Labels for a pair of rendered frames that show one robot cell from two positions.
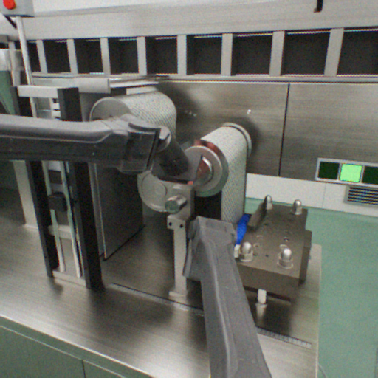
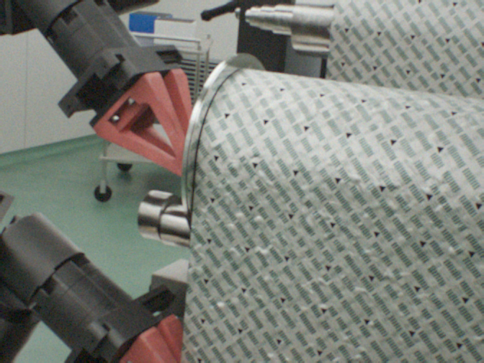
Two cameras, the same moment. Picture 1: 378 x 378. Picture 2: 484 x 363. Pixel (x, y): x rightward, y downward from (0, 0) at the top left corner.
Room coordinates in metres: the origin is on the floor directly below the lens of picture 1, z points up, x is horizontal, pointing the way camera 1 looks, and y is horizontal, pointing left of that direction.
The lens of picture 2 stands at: (0.76, -0.72, 1.39)
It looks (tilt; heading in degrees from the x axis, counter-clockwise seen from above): 13 degrees down; 92
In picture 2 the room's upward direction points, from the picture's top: 5 degrees clockwise
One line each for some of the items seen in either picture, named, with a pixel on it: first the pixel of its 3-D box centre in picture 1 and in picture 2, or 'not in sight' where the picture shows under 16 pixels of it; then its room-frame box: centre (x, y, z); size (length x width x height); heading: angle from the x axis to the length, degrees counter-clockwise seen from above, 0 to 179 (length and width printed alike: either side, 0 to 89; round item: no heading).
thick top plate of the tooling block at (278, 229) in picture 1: (274, 240); not in sight; (0.81, -0.25, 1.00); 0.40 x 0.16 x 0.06; 158
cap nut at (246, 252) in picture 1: (246, 250); not in sight; (0.67, -0.14, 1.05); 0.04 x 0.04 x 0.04
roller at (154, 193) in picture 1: (177, 176); not in sight; (0.89, 0.04, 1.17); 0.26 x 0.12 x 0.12; 158
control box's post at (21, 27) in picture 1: (26, 55); not in sight; (0.97, 0.47, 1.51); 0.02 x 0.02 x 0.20; 68
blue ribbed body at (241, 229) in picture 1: (239, 232); not in sight; (0.81, -0.15, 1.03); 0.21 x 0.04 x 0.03; 158
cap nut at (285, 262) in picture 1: (286, 257); not in sight; (0.64, -0.23, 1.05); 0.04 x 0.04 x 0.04
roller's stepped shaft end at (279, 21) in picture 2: not in sight; (275, 19); (0.75, 0.24, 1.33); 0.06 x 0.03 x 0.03; 158
